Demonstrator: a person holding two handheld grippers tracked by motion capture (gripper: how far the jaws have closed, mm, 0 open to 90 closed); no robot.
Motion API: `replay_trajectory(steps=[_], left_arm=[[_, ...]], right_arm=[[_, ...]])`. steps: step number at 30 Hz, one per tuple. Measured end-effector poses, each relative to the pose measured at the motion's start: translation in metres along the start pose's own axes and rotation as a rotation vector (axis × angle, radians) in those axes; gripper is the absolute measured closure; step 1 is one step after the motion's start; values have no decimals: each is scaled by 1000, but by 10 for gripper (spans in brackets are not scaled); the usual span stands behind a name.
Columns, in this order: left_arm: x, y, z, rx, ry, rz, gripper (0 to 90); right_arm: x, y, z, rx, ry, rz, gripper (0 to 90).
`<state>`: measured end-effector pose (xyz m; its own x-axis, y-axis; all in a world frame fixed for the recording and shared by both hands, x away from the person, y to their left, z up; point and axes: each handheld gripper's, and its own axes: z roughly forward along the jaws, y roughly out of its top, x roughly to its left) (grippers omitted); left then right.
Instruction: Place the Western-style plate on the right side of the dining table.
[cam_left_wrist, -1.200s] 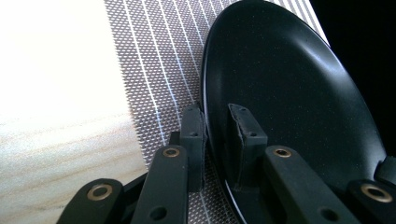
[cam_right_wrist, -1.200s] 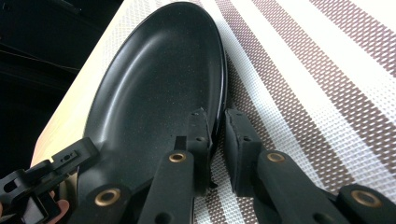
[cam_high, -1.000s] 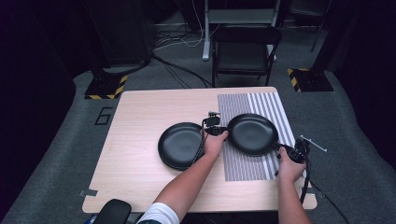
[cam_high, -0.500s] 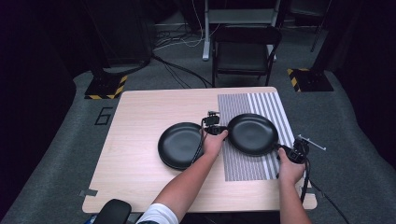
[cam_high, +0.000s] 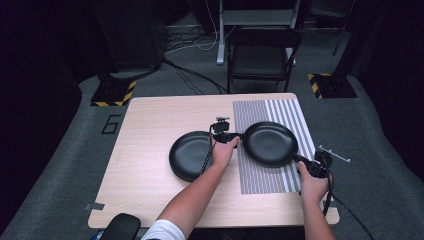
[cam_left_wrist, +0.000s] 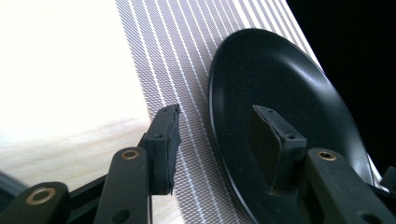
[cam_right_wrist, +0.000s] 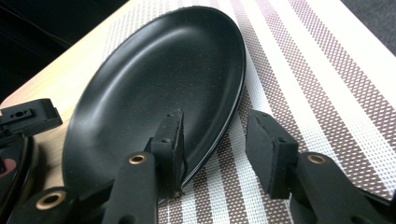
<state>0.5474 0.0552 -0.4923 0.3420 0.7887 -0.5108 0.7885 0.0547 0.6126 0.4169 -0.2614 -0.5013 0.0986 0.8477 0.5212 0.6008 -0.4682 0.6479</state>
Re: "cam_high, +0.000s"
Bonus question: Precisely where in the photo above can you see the black floor cable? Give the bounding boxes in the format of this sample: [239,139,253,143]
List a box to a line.
[162,57,228,96]

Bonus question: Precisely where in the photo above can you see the black round plate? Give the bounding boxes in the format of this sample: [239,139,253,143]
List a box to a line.
[168,130,221,183]

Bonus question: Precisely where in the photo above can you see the grey striped placemat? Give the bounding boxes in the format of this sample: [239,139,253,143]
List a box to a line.
[232,98,317,196]

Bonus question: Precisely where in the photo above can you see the black folding chair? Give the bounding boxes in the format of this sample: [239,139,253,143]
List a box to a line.
[226,26,303,95]

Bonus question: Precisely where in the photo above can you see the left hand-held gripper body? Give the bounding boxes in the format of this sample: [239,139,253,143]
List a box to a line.
[209,116,242,145]

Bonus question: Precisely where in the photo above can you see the grey tape strip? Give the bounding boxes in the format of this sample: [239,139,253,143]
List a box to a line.
[84,201,106,212]

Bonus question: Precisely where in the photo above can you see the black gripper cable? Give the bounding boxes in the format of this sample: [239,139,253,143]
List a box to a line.
[321,168,376,240]
[198,123,216,178]

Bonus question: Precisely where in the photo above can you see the white floor cables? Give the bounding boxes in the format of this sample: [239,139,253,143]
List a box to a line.
[164,0,235,55]

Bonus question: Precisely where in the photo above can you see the black stand base, yellow stripes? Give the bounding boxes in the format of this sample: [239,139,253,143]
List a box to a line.
[90,79,138,108]
[306,72,359,100]

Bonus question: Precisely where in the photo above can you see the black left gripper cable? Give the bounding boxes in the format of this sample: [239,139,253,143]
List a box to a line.
[198,123,216,178]

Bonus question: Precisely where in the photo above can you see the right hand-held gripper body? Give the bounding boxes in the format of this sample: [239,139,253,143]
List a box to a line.
[307,144,351,180]

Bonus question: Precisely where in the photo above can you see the black padded armrest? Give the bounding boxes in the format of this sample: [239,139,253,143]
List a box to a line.
[99,212,142,240]

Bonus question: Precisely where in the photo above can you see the person's right hand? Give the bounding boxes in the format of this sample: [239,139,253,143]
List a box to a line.
[297,160,331,205]

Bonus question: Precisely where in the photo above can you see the person's left hand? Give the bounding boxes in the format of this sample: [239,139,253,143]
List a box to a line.
[210,135,241,168]

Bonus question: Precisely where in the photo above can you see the black cabinet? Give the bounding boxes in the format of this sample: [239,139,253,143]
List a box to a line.
[99,0,168,73]

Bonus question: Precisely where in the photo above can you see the black pan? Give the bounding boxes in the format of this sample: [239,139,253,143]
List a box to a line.
[242,120,300,169]

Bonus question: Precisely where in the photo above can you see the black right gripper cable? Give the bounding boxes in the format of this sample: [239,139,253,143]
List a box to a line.
[321,168,376,240]

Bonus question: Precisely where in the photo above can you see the white shirt sleeve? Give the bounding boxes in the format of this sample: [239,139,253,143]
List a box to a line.
[141,218,186,240]

